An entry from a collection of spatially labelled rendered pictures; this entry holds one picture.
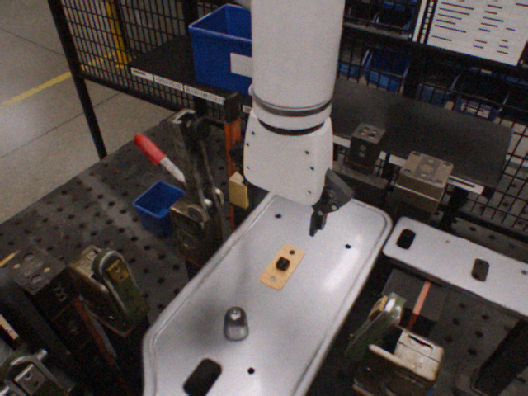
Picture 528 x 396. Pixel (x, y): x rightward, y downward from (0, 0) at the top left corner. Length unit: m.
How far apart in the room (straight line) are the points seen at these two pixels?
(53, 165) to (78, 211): 1.44
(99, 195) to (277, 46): 0.97
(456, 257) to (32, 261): 0.61
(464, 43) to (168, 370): 0.80
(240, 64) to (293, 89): 0.56
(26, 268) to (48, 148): 2.29
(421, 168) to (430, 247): 0.14
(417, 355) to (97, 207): 0.94
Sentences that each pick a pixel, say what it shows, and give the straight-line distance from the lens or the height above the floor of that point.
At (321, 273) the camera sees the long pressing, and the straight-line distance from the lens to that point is 0.65.
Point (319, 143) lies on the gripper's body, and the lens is 0.45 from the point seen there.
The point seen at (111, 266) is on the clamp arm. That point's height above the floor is 1.10.
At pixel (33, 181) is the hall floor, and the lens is 2.62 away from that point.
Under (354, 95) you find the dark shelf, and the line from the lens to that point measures 1.01.
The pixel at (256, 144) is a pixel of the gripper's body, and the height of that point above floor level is 1.24.
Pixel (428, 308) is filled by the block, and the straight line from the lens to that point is 0.68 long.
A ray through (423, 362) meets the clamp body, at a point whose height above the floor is 1.04.
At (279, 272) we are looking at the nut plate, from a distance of 0.64.
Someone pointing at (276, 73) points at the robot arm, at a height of 1.34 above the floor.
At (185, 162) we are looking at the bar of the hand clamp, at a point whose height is 1.15.
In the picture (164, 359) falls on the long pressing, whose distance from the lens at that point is 0.59.
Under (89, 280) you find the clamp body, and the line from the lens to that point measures 0.60.
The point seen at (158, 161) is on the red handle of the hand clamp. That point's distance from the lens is 0.66.
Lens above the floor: 1.52
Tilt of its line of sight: 44 degrees down
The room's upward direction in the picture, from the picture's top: straight up
